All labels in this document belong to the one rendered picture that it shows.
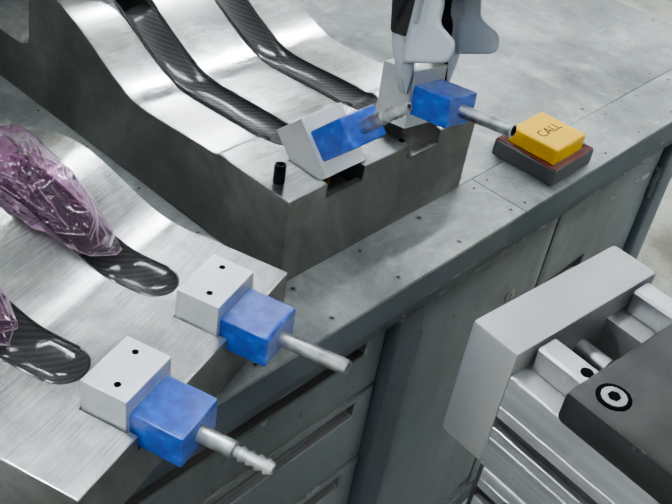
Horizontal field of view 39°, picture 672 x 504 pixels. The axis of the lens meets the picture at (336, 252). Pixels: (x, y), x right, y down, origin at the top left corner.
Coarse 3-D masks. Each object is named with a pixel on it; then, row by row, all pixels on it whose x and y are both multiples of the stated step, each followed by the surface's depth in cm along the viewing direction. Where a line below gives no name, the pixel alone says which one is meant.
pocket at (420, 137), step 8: (384, 128) 91; (392, 128) 92; (400, 128) 93; (408, 128) 93; (416, 128) 92; (424, 128) 91; (432, 128) 90; (392, 136) 93; (400, 136) 93; (408, 136) 93; (416, 136) 92; (424, 136) 92; (432, 136) 91; (408, 144) 92; (416, 144) 92; (424, 144) 90; (432, 144) 90; (408, 152) 88; (416, 152) 89
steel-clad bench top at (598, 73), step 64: (320, 0) 131; (384, 0) 134; (512, 0) 140; (576, 0) 144; (512, 64) 123; (576, 64) 126; (640, 64) 129; (64, 128) 97; (576, 128) 112; (640, 128) 114; (448, 192) 98; (512, 192) 99; (384, 256) 88; (448, 256) 89; (320, 320) 80
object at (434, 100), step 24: (384, 72) 86; (432, 72) 86; (384, 96) 86; (408, 96) 85; (432, 96) 83; (456, 96) 83; (408, 120) 86; (432, 120) 84; (456, 120) 84; (480, 120) 82; (504, 120) 81
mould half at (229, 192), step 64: (0, 0) 105; (64, 0) 90; (192, 0) 97; (256, 0) 101; (0, 64) 103; (64, 64) 93; (128, 64) 89; (256, 64) 96; (320, 64) 98; (128, 128) 90; (192, 128) 85; (448, 128) 90; (192, 192) 86; (256, 192) 79; (320, 192) 80; (384, 192) 88; (256, 256) 83; (320, 256) 85
